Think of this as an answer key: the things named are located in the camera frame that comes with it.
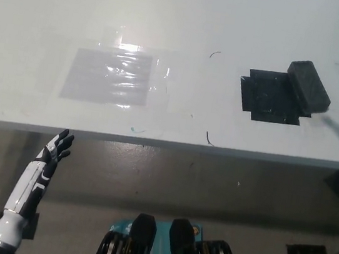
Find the black teal robot torso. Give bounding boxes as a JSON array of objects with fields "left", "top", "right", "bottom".
[{"left": 92, "top": 206, "right": 250, "bottom": 254}]

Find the dark grey whiteboard eraser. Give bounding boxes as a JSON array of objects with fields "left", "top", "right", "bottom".
[{"left": 281, "top": 58, "right": 336, "bottom": 114}]

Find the grey rectangular tape patch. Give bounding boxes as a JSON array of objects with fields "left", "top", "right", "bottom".
[{"left": 58, "top": 44, "right": 153, "bottom": 111}]

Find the clear plastic film sheet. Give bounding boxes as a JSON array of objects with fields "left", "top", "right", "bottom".
[{"left": 44, "top": 18, "right": 181, "bottom": 132}]

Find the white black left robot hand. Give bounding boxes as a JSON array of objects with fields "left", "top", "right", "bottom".
[{"left": 2, "top": 122, "right": 76, "bottom": 225}]

